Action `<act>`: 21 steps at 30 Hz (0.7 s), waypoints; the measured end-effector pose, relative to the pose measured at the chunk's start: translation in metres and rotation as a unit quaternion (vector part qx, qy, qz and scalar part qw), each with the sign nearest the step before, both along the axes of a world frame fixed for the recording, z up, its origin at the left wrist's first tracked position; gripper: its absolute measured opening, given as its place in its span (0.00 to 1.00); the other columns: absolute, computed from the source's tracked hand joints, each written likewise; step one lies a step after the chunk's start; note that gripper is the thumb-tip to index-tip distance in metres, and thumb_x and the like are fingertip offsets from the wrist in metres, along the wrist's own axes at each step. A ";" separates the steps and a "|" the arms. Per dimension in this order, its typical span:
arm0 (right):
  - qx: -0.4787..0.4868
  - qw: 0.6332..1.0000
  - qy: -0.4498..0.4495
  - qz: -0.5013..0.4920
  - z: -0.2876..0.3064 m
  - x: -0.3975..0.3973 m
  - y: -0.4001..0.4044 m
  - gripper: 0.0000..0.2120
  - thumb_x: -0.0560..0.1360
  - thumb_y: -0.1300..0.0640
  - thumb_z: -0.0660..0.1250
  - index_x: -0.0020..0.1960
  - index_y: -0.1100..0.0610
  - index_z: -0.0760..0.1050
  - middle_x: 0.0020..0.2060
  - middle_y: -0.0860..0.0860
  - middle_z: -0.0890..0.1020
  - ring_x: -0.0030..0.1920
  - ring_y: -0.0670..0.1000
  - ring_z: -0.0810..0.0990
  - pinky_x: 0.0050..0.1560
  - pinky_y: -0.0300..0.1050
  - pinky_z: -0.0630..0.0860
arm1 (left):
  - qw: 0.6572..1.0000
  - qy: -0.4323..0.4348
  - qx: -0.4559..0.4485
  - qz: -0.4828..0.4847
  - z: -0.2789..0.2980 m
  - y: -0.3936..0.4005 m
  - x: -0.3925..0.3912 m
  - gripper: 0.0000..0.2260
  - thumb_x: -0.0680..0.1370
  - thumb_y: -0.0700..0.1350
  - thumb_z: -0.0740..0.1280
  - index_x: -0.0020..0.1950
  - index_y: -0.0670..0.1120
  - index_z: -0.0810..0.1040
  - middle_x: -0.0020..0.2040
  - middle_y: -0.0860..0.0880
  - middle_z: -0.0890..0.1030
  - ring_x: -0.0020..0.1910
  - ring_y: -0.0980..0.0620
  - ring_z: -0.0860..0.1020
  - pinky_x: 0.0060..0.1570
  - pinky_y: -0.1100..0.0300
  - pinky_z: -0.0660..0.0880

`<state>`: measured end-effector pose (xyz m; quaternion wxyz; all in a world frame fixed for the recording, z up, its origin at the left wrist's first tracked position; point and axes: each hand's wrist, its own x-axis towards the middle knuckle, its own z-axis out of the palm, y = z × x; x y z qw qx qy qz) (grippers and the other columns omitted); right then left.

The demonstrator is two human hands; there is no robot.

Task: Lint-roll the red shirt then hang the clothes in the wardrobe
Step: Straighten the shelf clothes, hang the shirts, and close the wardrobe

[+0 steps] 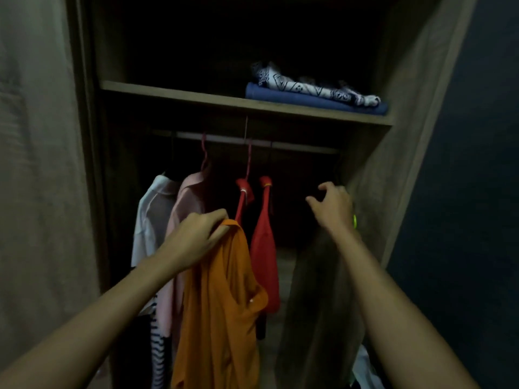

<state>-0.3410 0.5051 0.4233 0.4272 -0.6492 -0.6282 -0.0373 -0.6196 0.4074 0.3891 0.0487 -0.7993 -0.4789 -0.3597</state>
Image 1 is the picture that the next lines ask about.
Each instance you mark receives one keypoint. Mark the white patterned blanket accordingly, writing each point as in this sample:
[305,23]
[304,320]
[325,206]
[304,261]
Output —
[308,89]

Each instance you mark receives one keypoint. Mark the white plastic bags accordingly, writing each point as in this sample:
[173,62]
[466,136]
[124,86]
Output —
[367,372]

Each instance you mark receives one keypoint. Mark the green hanger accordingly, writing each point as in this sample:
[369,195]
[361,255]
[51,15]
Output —
[354,222]

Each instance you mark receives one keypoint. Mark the white navy striped shirt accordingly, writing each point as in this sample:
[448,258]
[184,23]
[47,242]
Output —
[152,214]

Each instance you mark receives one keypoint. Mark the person's left hand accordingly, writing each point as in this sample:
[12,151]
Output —
[192,239]

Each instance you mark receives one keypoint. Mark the pink shirt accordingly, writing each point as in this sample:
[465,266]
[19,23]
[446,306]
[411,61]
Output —
[186,198]

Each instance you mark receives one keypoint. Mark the person's left forearm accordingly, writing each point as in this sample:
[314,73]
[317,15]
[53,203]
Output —
[89,324]

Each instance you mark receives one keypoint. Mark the person's right hand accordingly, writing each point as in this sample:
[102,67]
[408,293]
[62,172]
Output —
[336,210]

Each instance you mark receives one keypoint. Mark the red polo shirt white trim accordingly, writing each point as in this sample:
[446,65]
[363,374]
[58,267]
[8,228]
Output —
[242,198]

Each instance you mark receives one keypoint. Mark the orange shirt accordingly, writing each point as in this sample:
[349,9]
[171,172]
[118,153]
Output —
[219,311]

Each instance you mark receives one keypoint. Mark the blue folded blanket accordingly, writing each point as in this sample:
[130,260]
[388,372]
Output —
[292,99]

